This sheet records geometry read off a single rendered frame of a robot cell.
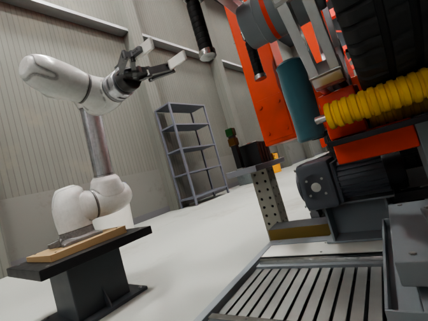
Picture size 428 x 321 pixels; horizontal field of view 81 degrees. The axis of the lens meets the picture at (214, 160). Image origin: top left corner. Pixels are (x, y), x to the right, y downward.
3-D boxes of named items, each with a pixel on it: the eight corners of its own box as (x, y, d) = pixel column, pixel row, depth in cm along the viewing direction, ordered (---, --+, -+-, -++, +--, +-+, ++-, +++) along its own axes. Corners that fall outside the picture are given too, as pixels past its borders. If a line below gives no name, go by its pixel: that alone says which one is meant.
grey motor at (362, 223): (469, 244, 69) (428, 123, 71) (314, 253, 92) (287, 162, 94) (453, 223, 84) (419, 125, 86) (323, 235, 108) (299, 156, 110)
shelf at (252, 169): (256, 171, 118) (255, 165, 118) (227, 179, 127) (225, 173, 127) (285, 161, 153) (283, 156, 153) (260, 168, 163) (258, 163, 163)
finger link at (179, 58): (169, 69, 79) (171, 70, 79) (185, 58, 75) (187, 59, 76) (167, 60, 79) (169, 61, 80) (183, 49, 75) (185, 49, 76)
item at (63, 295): (20, 330, 119) (6, 268, 121) (116, 278, 158) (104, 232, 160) (58, 355, 88) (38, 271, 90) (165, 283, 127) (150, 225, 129)
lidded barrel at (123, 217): (124, 231, 393) (113, 186, 397) (146, 228, 357) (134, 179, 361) (86, 246, 346) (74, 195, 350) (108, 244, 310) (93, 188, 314)
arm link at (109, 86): (105, 100, 81) (116, 93, 78) (99, 74, 82) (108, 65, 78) (128, 103, 89) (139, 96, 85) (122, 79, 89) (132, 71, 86)
